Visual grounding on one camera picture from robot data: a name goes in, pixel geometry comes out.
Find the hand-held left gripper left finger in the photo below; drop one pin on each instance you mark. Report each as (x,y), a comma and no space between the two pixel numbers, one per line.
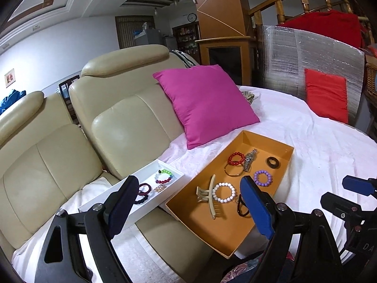
(123,200)

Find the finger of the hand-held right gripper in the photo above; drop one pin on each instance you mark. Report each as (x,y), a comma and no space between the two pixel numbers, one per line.
(359,185)
(338,205)

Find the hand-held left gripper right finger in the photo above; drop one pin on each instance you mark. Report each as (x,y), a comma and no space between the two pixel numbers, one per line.
(259,206)

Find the orange cardboard box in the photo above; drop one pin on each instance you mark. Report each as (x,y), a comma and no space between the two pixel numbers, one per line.
(206,221)

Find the small gold jewelry piece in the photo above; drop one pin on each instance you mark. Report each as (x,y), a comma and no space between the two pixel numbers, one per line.
(160,188)

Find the white tray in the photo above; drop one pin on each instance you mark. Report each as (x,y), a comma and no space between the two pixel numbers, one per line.
(153,206)

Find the gold bangle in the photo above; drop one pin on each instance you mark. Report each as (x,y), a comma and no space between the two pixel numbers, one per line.
(232,175)

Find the silver wristwatch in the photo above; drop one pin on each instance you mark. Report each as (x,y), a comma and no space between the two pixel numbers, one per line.
(249,160)

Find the beige hair claw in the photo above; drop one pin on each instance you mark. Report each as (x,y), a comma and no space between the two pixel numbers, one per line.
(210,200)

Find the floral clothing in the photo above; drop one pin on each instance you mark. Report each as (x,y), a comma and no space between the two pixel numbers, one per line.
(238,272)

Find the beige leather sofa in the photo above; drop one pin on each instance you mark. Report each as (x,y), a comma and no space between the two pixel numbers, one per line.
(44,168)

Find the red pillow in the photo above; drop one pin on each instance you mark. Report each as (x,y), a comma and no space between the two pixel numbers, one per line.
(325,94)

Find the wicker basket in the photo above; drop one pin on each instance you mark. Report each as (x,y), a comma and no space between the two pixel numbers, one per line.
(371,76)

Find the patterned beige cloth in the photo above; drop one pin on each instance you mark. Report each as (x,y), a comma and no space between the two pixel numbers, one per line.
(249,95)

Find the magenta pillow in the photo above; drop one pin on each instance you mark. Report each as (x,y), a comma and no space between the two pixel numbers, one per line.
(206,103)

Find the dark wooden chair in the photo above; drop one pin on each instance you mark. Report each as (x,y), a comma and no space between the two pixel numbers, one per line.
(63,90)

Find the silver foil board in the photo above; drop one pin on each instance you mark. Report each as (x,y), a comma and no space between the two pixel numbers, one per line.
(279,59)

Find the wooden glass-door cabinet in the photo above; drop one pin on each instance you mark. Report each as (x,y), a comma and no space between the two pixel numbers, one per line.
(225,60)

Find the blue cloth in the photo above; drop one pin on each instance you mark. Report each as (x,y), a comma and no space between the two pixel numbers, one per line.
(10,100)

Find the striped cloth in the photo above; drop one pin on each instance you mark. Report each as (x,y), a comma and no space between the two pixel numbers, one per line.
(187,59)

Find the red cloth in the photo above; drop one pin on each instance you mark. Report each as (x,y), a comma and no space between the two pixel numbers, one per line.
(324,25)

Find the grey refrigerator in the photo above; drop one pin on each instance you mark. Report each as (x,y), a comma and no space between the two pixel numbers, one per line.
(153,37)

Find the dark wooden shelf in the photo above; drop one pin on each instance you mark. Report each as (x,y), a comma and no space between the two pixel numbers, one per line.
(185,38)

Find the wooden pillar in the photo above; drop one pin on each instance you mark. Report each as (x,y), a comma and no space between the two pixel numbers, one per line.
(221,6)

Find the small wall picture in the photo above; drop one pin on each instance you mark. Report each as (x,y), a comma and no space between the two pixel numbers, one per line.
(9,78)

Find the round wall clock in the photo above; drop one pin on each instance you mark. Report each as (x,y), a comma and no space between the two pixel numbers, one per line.
(192,17)

